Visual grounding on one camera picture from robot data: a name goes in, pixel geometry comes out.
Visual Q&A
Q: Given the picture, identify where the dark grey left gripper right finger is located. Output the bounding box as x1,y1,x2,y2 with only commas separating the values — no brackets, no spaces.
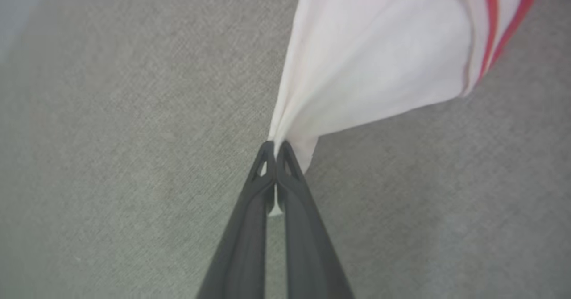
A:
276,141,356,299

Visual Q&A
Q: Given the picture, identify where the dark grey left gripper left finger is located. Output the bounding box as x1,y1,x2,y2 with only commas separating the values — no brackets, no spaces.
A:
195,141,277,299

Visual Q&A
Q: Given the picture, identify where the red white basketball jersey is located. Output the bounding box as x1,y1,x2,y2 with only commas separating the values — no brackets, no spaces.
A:
267,0,545,218

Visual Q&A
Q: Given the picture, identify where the grey fabric sofa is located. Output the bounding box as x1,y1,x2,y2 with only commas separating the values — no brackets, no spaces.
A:
0,0,571,299

